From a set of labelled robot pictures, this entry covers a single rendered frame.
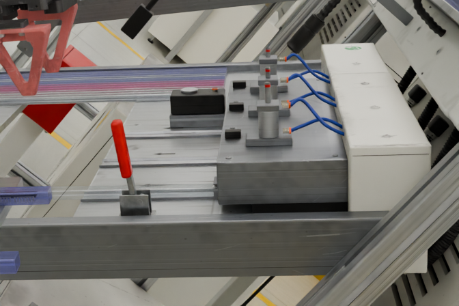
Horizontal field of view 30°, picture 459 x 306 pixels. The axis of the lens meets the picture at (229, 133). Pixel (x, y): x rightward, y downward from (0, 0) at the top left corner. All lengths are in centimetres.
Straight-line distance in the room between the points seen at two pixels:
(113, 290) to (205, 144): 56
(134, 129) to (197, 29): 441
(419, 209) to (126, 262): 30
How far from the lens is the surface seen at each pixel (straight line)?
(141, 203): 89
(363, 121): 93
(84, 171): 244
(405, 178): 87
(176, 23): 561
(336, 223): 86
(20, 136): 200
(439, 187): 81
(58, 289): 151
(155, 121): 123
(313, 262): 87
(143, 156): 109
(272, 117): 91
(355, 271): 84
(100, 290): 159
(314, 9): 223
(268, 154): 89
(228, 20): 558
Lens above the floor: 138
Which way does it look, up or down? 15 degrees down
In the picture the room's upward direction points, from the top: 42 degrees clockwise
